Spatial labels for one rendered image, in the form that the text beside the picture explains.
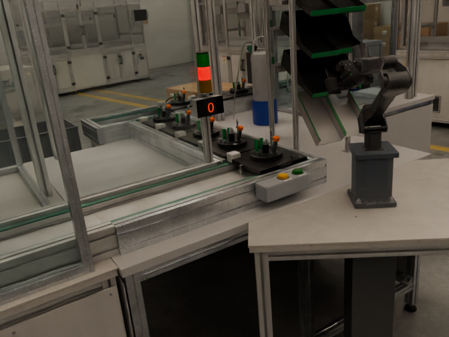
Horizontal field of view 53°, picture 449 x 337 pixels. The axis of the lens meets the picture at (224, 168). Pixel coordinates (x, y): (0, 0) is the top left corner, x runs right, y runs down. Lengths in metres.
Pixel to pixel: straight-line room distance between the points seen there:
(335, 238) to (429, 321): 1.22
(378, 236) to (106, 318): 0.88
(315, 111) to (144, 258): 1.02
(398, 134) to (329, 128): 1.34
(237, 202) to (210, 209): 0.11
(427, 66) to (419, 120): 2.45
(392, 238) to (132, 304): 0.83
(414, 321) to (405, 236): 1.12
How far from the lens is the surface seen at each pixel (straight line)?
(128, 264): 1.43
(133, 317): 1.53
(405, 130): 3.36
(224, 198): 1.60
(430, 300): 2.75
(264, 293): 1.57
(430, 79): 5.88
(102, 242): 1.46
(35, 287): 1.41
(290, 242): 1.45
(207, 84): 1.78
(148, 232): 1.49
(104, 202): 1.70
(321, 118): 2.03
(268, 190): 1.61
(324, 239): 1.47
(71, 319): 1.47
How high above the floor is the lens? 1.57
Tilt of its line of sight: 20 degrees down
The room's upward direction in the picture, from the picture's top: 5 degrees counter-clockwise
